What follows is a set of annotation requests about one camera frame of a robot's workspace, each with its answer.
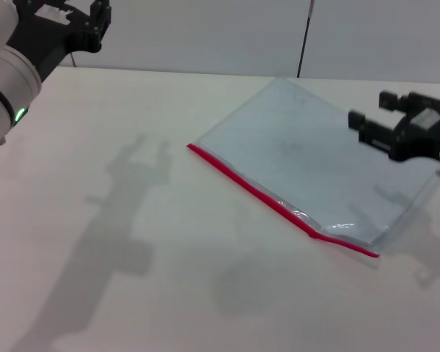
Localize clear red-zip document bag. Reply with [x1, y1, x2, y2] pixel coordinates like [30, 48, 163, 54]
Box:
[186, 76, 440, 271]

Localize black vertical pole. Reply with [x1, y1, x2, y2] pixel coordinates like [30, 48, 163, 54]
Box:
[296, 0, 315, 78]

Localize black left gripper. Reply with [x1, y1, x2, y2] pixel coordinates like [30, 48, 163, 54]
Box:
[7, 0, 113, 84]

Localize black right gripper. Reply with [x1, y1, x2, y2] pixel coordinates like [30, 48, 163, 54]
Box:
[347, 89, 440, 166]

